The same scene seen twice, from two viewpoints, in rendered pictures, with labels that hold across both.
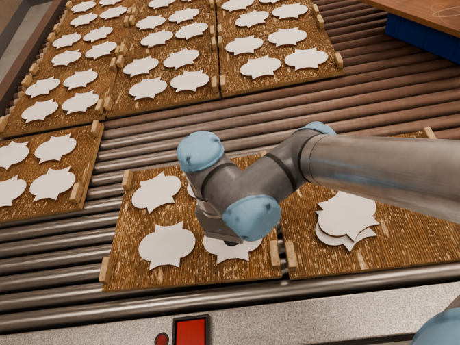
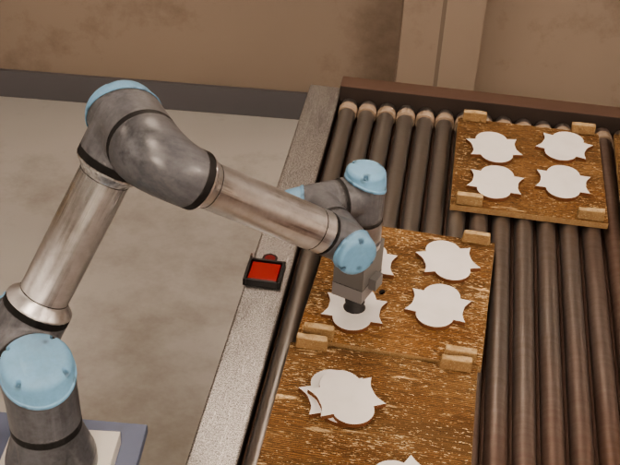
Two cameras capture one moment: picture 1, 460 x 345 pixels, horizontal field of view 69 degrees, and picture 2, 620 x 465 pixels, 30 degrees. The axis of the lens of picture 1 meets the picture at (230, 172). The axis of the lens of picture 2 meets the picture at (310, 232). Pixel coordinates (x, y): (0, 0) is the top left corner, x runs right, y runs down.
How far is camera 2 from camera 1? 187 cm
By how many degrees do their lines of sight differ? 63
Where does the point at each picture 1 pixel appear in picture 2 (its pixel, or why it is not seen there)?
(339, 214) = (347, 388)
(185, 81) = not seen: outside the picture
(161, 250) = not seen: hidden behind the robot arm
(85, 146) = (559, 208)
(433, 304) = (220, 441)
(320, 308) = (253, 363)
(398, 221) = (321, 444)
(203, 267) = (328, 285)
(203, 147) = (360, 170)
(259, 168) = (329, 199)
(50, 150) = (558, 177)
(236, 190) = (313, 186)
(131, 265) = not seen: hidden behind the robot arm
